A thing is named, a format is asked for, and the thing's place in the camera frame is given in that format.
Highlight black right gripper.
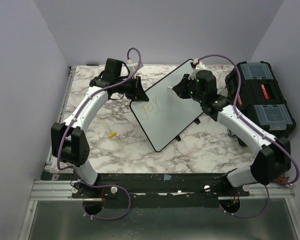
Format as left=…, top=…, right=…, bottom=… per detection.
left=173, top=74, right=205, bottom=104

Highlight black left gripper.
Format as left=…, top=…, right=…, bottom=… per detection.
left=115, top=75, right=150, bottom=101

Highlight white tablet whiteboard black frame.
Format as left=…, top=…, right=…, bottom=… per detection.
left=129, top=58, right=203, bottom=152

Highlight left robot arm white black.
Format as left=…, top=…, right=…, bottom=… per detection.
left=50, top=58, right=149, bottom=198

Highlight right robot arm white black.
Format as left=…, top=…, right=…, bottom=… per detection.
left=171, top=70, right=292, bottom=196

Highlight black toolbox clear lids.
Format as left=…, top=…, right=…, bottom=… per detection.
left=236, top=61, right=296, bottom=139

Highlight brown connector plug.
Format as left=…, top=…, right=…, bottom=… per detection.
left=276, top=176, right=293, bottom=188

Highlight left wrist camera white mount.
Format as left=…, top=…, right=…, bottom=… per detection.
left=126, top=58, right=143, bottom=76

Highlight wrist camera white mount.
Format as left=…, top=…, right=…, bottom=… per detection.
left=190, top=58, right=206, bottom=74
left=126, top=58, right=143, bottom=76

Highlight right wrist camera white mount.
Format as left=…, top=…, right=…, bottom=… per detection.
left=190, top=58, right=206, bottom=74

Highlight black mounting rail base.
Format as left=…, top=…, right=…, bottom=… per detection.
left=34, top=172, right=265, bottom=211

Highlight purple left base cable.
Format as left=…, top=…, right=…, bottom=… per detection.
left=82, top=184, right=132, bottom=222

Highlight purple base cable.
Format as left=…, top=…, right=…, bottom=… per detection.
left=218, top=184, right=270, bottom=219
left=82, top=184, right=132, bottom=222

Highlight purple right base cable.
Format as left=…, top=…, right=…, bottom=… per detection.
left=218, top=184, right=270, bottom=219

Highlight aluminium frame extrusion left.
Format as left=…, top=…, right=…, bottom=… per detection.
left=18, top=66, right=77, bottom=240

